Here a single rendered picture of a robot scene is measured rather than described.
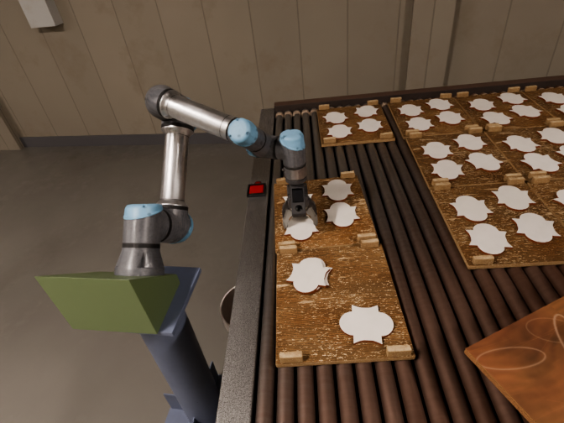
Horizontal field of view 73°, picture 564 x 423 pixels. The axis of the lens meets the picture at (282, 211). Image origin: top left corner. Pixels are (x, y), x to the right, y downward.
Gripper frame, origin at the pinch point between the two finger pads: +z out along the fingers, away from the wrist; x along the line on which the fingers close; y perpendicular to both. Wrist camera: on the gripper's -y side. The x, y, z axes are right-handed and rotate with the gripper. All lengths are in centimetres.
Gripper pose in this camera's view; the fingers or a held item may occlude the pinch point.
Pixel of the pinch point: (300, 227)
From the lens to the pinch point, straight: 136.9
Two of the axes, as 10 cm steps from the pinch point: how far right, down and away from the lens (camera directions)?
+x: -9.9, 1.0, 0.4
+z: 1.0, 8.1, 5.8
